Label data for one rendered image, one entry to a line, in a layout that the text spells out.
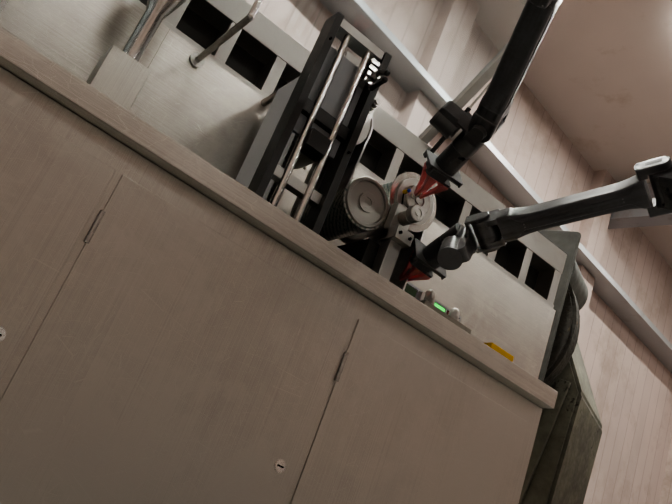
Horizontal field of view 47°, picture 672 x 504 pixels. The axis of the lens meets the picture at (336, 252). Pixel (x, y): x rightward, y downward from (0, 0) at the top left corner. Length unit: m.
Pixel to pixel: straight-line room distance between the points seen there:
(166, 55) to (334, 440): 1.08
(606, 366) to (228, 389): 7.88
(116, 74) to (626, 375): 8.26
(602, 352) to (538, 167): 2.25
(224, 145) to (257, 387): 0.87
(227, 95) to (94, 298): 0.98
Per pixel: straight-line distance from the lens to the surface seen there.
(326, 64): 1.69
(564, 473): 4.36
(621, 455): 9.38
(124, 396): 1.19
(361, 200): 1.77
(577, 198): 1.69
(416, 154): 2.36
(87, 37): 1.95
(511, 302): 2.55
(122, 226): 1.21
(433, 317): 1.48
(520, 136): 7.72
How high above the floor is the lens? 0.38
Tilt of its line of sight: 22 degrees up
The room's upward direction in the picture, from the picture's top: 22 degrees clockwise
